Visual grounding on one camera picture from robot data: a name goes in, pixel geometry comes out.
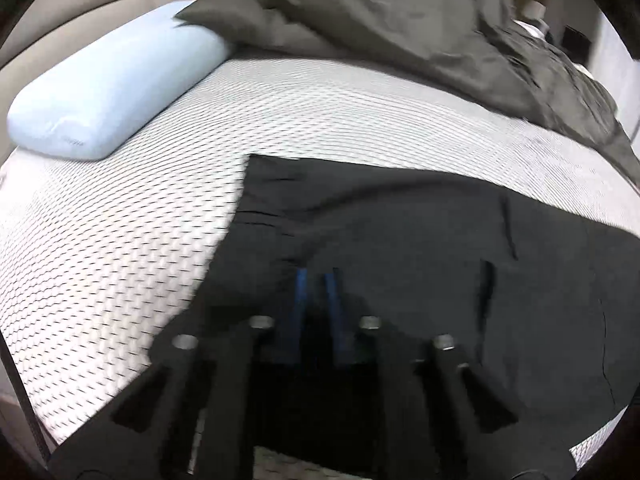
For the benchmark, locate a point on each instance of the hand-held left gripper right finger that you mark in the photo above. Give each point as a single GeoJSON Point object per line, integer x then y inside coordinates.
{"type": "Point", "coordinates": [336, 310]}

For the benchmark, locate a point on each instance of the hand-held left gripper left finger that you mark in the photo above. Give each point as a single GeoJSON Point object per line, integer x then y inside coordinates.
{"type": "Point", "coordinates": [300, 305]}

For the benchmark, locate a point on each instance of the black pants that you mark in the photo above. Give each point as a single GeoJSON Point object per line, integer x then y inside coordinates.
{"type": "Point", "coordinates": [425, 240]}

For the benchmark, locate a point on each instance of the honeycomb mesh bed mattress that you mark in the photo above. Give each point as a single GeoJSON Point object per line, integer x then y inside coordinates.
{"type": "Point", "coordinates": [125, 240]}

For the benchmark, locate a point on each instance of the light blue pillow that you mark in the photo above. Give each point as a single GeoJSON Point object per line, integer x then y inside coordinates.
{"type": "Point", "coordinates": [115, 85]}

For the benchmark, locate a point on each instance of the dark grey duvet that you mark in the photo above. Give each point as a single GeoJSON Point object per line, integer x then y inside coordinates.
{"type": "Point", "coordinates": [400, 15]}

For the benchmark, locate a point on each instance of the beige padded headboard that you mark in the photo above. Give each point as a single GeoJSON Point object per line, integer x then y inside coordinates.
{"type": "Point", "coordinates": [60, 5]}

